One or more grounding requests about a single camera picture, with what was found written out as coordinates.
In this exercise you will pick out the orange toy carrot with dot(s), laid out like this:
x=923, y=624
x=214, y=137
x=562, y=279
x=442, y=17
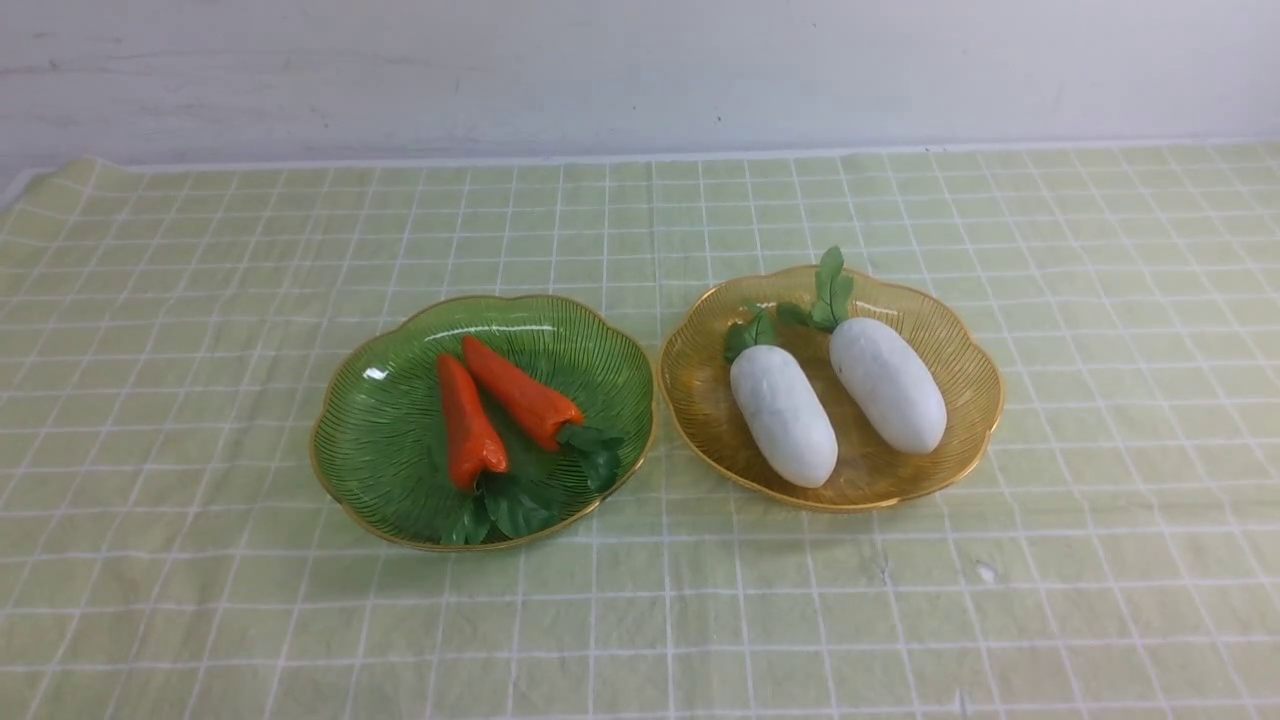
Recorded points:
x=547, y=417
x=478, y=466

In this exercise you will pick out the white toy radish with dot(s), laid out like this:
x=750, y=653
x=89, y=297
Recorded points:
x=783, y=412
x=882, y=373

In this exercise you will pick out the amber ribbed plastic plate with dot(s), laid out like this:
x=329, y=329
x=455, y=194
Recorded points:
x=869, y=475

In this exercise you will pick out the green ribbed plastic plate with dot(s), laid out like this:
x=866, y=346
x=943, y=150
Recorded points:
x=379, y=446

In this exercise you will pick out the green checkered tablecloth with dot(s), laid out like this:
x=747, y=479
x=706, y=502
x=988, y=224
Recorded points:
x=168, y=553

